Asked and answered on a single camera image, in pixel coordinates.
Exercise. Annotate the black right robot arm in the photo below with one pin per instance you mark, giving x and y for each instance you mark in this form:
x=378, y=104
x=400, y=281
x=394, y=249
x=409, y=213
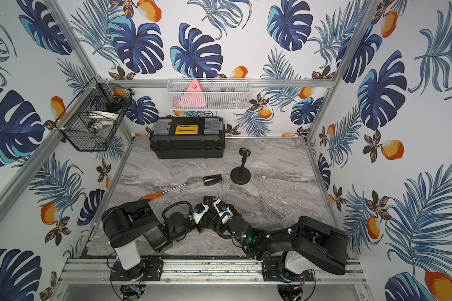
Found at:
x=307, y=244

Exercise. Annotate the pink triangular object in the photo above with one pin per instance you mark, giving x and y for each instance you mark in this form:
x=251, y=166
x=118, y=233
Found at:
x=192, y=98

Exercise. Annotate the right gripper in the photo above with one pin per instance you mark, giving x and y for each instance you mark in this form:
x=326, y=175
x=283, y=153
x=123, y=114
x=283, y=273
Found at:
x=218, y=223

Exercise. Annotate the black stand pole with clip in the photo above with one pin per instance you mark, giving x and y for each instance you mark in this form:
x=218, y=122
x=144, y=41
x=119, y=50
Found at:
x=245, y=153

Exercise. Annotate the orange handled screwdriver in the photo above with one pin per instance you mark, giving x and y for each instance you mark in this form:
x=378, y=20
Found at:
x=150, y=197

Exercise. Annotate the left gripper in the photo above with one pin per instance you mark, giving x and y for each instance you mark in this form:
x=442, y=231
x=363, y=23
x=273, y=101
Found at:
x=205, y=210

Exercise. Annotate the black plastic toolbox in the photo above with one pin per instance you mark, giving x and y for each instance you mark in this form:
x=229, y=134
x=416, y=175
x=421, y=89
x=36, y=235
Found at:
x=188, y=138

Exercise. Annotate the aluminium front rail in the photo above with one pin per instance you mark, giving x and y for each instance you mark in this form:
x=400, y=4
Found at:
x=198, y=272

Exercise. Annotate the black wire basket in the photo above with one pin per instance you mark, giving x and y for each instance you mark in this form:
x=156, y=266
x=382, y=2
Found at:
x=92, y=125

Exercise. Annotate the white mesh wall basket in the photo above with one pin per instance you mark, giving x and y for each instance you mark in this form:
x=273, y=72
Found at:
x=220, y=93

